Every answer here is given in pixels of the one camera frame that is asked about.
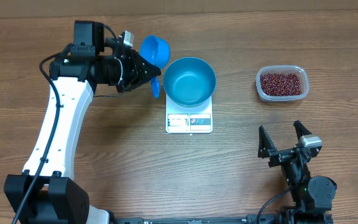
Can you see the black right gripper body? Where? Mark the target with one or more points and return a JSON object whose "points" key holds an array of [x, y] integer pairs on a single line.
{"points": [[279, 158]]}

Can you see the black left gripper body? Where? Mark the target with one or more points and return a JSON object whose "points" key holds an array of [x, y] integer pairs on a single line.
{"points": [[127, 72]]}

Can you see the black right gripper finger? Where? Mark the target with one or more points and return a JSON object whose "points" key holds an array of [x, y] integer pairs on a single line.
{"points": [[300, 129], [266, 145]]}

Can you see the blue plastic measuring scoop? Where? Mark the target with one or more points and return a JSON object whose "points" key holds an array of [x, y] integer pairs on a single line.
{"points": [[160, 56]]}

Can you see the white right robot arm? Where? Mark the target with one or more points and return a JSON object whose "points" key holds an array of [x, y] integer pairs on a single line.
{"points": [[312, 196]]}

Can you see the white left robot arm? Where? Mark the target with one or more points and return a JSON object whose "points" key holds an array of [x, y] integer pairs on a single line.
{"points": [[45, 191]]}

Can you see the teal plastic bowl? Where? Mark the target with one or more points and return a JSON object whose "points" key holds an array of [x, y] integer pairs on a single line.
{"points": [[189, 81]]}

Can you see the white digital kitchen scale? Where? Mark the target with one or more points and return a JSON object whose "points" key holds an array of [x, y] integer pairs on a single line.
{"points": [[189, 120]]}

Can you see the red adzuki beans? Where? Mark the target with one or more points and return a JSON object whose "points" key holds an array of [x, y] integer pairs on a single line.
{"points": [[280, 84]]}

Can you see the clear plastic food container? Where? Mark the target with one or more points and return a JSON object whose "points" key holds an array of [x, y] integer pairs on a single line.
{"points": [[300, 72]]}

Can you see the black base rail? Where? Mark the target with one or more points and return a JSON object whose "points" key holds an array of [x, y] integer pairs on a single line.
{"points": [[249, 219]]}

